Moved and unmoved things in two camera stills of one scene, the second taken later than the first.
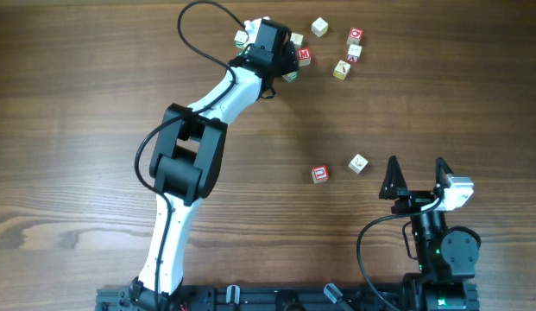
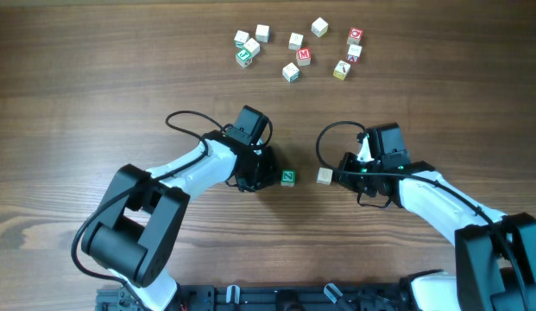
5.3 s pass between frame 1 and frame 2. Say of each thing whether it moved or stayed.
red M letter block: stayed
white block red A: stayed
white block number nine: stayed
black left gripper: moved
